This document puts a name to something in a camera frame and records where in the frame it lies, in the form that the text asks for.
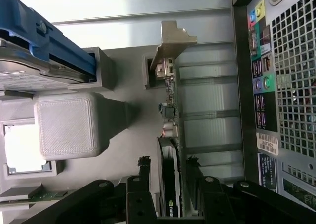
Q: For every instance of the cpu with silver lid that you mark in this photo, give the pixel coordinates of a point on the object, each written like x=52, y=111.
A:
x=24, y=147

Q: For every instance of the green ram stick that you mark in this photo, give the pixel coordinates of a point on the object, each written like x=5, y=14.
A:
x=37, y=195

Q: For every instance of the gray printed parts rack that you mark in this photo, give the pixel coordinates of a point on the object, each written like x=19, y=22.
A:
x=66, y=125

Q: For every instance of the hard drive in blue caddy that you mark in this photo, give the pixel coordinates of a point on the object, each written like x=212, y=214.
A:
x=61, y=41

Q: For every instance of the black rear label sticker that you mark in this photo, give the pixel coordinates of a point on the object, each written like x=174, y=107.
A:
x=267, y=172

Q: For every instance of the white barcode sticker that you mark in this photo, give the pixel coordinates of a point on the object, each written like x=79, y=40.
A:
x=268, y=143

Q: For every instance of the silver hard disk drive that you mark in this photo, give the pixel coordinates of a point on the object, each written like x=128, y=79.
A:
x=22, y=73

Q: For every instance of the black open pc case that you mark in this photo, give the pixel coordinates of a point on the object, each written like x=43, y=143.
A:
x=291, y=85

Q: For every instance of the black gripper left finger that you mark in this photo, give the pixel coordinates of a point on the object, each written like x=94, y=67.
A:
x=138, y=209

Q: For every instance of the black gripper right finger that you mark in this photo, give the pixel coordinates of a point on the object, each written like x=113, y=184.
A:
x=212, y=204

